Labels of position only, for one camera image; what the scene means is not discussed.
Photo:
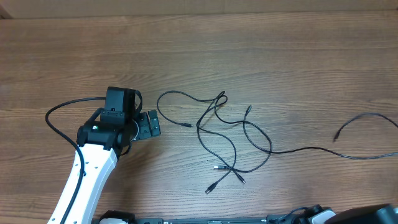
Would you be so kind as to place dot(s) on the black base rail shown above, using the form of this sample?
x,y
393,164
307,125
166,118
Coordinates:
x,y
286,218

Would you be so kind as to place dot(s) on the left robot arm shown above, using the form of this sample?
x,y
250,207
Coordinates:
x,y
101,141

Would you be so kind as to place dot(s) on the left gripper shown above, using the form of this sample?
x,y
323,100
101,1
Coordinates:
x,y
145,130

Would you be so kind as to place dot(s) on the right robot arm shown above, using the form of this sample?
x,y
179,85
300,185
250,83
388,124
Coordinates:
x,y
374,214

